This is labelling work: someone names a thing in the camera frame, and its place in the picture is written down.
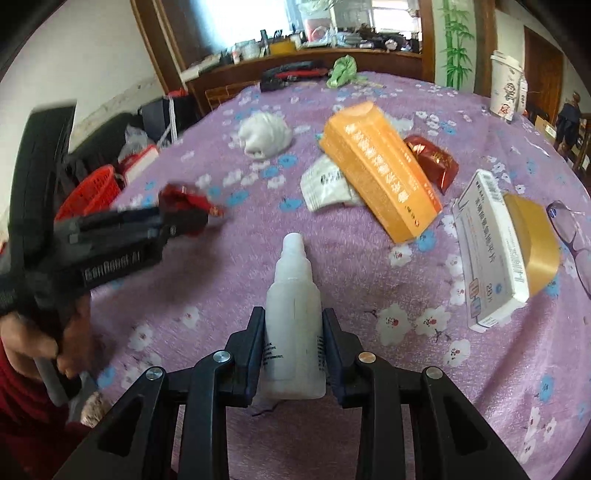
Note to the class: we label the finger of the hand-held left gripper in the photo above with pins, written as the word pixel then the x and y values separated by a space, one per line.
pixel 134 226

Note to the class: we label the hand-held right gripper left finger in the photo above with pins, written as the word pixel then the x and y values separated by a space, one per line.
pixel 251 355

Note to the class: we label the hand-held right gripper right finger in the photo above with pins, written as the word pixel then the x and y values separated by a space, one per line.
pixel 333 357

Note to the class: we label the white plastic spray bottle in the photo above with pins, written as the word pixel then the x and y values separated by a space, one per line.
pixel 293 323

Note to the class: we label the red plastic mesh basket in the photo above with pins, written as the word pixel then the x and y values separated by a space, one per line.
pixel 92 189

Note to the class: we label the red wrapper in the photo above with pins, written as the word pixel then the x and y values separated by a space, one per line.
pixel 184 196

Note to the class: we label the person's left forearm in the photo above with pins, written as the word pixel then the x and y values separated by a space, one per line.
pixel 23 415

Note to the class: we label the person's left hand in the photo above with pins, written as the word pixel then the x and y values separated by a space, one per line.
pixel 76 332

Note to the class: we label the white and red box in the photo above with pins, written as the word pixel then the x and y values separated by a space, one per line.
pixel 138 164

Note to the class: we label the black sofa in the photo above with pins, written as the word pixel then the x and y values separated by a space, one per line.
pixel 101 134

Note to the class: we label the purple floral tablecloth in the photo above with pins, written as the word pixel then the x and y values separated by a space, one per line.
pixel 231 277

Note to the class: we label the clear plastic bag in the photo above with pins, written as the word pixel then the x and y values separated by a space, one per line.
pixel 131 141

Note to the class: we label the grey pole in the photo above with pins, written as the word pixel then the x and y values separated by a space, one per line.
pixel 173 117

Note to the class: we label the white crumpled wad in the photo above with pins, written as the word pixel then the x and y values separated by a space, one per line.
pixel 265 134

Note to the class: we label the beige fluffy garment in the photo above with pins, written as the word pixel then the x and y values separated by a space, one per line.
pixel 94 408

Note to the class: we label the white printed sachet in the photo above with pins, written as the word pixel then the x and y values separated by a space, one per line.
pixel 323 180

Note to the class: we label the white medicine box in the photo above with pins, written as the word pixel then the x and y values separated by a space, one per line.
pixel 485 249

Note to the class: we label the orange cardboard box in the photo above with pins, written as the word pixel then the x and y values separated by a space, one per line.
pixel 378 170

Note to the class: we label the black and red tool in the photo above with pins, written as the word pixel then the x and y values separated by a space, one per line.
pixel 291 74

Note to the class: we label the red foil packet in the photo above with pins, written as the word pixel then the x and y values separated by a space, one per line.
pixel 434 161

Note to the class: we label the yellow tape roll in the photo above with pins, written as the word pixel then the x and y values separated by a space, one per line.
pixel 531 240

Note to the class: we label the green plastic cup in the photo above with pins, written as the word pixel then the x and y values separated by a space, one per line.
pixel 341 71

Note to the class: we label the dark-framed eyeglasses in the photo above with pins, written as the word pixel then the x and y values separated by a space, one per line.
pixel 565 230

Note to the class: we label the pile of household clutter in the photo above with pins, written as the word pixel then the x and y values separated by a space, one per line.
pixel 323 34

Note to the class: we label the white plastic bucket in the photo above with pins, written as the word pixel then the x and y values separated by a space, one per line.
pixel 505 87

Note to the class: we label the wooden door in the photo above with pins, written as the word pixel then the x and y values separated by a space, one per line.
pixel 542 74

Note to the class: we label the green bamboo wall decal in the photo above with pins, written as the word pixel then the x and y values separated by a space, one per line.
pixel 455 41

